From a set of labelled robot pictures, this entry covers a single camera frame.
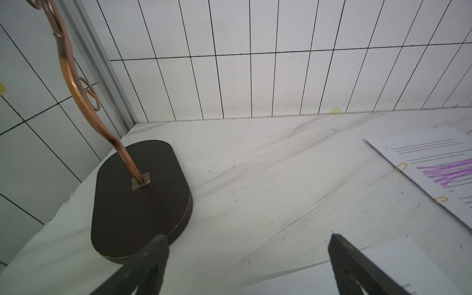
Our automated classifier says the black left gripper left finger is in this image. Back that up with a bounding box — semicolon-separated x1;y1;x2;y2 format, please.
92;234;170;295

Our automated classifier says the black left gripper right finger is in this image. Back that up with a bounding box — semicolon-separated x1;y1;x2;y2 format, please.
328;234;408;295

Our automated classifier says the gold paperclip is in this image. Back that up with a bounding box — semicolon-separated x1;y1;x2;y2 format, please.
435;197;449;203
395;162;408;171

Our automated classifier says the purple highlighted paper document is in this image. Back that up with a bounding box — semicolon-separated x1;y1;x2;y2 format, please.
365;127;472;227

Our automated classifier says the blue highlighted paper document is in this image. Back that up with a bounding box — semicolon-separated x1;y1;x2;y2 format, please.
236;234;461;295

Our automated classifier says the copper wire glass holder stand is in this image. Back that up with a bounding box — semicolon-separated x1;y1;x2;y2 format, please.
30;1;193;264

